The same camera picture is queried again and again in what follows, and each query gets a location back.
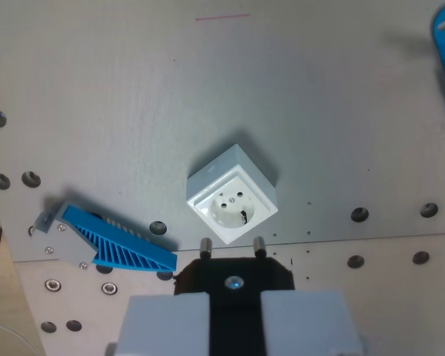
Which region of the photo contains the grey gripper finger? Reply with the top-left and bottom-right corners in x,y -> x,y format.
260,289 -> 361,356
116,292 -> 211,356

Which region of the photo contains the black plug with metal pins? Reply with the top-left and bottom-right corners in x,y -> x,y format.
173,236 -> 296,356

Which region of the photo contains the blue ribbed plastic fixture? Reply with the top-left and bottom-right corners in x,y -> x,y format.
60,202 -> 179,274

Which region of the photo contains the grey plastic mounting bracket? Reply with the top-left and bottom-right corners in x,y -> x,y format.
29,201 -> 98,271

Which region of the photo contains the white wall socket box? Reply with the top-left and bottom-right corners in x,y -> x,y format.
185,143 -> 280,245

